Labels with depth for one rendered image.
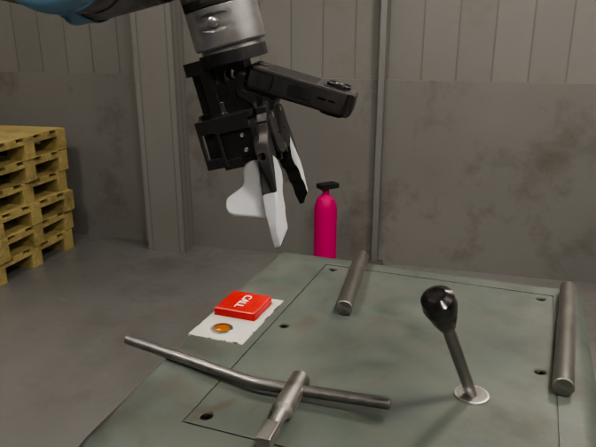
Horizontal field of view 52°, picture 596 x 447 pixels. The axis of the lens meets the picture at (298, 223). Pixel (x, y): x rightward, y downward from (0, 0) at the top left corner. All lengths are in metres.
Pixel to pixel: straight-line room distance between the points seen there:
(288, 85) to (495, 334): 0.41
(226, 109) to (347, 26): 3.57
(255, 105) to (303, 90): 0.05
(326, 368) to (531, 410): 0.22
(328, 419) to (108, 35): 4.39
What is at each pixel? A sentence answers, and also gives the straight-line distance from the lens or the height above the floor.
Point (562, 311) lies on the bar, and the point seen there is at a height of 1.28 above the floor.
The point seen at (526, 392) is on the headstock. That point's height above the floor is 1.25.
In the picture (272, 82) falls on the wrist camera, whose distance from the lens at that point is 0.64.
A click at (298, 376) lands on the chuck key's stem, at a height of 1.28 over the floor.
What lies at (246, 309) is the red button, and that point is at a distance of 0.82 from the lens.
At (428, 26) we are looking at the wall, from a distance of 4.15.
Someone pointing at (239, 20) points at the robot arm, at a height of 1.63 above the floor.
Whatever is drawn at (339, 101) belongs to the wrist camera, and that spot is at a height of 1.55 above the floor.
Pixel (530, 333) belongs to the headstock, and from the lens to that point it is 0.84.
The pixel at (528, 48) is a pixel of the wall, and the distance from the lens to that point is 4.16.
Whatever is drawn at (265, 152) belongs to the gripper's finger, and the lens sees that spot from 0.61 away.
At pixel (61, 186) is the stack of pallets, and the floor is 0.50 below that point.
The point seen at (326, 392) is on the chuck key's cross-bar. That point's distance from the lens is 0.64.
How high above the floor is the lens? 1.62
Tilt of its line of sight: 18 degrees down
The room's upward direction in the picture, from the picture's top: straight up
